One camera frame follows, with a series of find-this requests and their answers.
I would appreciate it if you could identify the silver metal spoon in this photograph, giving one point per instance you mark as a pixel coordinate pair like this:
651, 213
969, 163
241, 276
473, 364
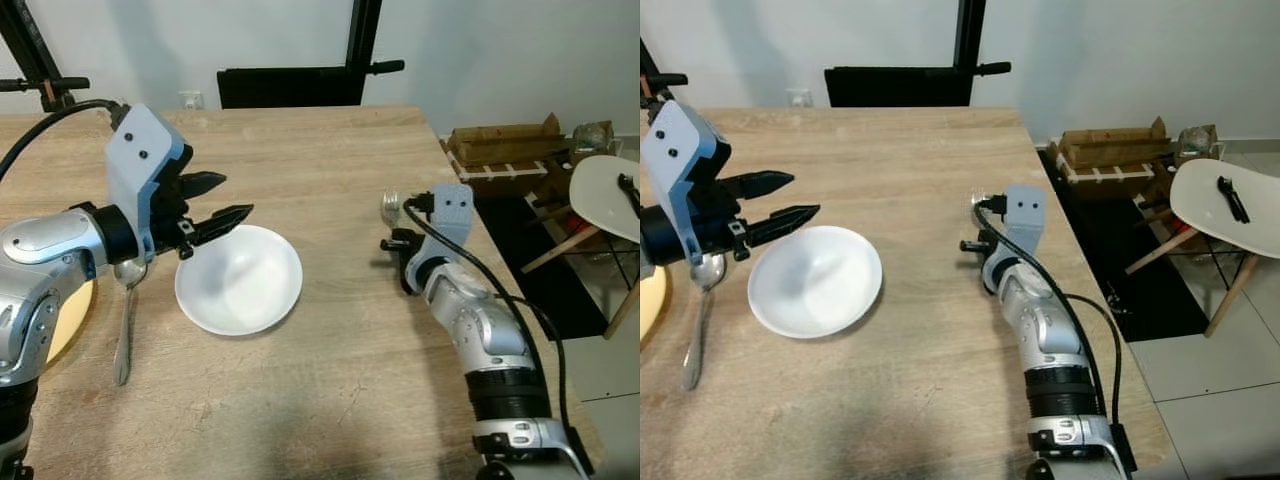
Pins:
700, 330
124, 330

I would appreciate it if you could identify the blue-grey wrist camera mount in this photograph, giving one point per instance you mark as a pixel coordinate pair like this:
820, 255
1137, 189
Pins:
1025, 215
452, 215
672, 160
138, 165

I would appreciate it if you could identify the white round bowl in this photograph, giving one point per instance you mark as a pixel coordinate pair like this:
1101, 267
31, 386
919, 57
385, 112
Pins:
815, 285
238, 285

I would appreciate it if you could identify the silver metal fork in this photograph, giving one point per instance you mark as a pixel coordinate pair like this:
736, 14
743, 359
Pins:
390, 208

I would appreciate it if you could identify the black tripod stand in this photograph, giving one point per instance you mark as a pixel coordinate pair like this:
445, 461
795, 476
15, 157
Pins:
655, 80
25, 40

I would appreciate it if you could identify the black rectangular panel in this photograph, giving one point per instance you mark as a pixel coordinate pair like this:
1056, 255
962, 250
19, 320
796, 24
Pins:
290, 88
895, 87

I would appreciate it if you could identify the yellow round plate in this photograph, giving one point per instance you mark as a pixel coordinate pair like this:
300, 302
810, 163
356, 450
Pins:
652, 305
72, 325

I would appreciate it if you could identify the white chair with wooden legs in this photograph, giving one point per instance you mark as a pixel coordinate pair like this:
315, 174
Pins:
600, 190
1195, 200

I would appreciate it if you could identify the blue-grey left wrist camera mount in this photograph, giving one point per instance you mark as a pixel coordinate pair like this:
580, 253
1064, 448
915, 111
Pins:
672, 160
138, 165

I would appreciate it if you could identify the black upright post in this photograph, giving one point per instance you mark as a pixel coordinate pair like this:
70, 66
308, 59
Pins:
970, 35
362, 35

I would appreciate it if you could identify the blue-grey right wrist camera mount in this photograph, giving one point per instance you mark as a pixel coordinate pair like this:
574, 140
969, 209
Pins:
452, 215
1025, 215

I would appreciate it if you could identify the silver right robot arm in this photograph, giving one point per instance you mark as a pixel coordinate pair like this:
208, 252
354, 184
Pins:
1040, 330
480, 330

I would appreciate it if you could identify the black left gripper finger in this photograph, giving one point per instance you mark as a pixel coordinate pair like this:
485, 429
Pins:
768, 183
208, 183
222, 224
785, 225

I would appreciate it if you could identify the clear glass jar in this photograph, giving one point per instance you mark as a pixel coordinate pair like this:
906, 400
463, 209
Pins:
1198, 142
592, 138

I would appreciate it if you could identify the black floor mat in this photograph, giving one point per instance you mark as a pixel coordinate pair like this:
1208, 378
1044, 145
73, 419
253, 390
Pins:
1110, 260
520, 240

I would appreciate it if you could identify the small black utensil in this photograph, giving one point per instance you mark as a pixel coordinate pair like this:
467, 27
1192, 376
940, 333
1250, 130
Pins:
630, 195
1232, 198

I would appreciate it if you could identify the brown wooden crate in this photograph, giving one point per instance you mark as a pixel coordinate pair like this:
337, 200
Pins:
500, 145
1110, 150

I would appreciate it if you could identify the white wall socket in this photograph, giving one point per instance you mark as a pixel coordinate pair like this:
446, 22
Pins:
799, 98
191, 100

